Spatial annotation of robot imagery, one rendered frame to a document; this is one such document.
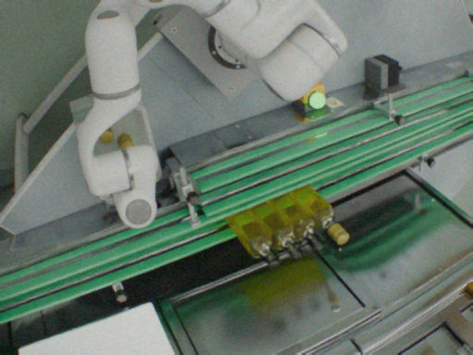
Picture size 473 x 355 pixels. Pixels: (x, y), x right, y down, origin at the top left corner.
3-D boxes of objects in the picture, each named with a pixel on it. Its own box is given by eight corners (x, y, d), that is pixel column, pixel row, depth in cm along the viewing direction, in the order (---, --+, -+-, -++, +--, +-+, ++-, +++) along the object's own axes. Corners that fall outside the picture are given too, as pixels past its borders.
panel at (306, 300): (18, 351, 106) (32, 464, 80) (13, 346, 104) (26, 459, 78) (312, 238, 130) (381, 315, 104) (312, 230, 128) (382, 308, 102)
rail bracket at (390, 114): (367, 108, 129) (396, 128, 118) (367, 85, 124) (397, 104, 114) (377, 104, 130) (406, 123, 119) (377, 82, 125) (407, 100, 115)
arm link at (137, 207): (106, 158, 79) (157, 145, 82) (101, 146, 88) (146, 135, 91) (125, 236, 84) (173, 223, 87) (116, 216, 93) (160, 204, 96)
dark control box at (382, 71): (364, 80, 140) (381, 90, 133) (363, 57, 135) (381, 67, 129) (382, 75, 142) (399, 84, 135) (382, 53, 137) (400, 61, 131)
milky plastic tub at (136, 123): (95, 186, 118) (101, 203, 112) (70, 113, 105) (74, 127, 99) (154, 164, 123) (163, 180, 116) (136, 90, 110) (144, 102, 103)
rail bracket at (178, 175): (179, 210, 117) (197, 238, 108) (165, 154, 108) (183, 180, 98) (190, 205, 118) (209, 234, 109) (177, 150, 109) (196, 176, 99)
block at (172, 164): (169, 189, 122) (177, 204, 116) (162, 160, 116) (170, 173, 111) (182, 185, 123) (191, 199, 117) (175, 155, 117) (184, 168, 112)
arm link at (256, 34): (195, 13, 75) (258, -49, 72) (281, 93, 88) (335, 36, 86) (211, 21, 67) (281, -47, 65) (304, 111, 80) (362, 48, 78)
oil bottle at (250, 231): (220, 214, 125) (256, 263, 108) (217, 198, 121) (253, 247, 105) (239, 207, 126) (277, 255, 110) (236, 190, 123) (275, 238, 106)
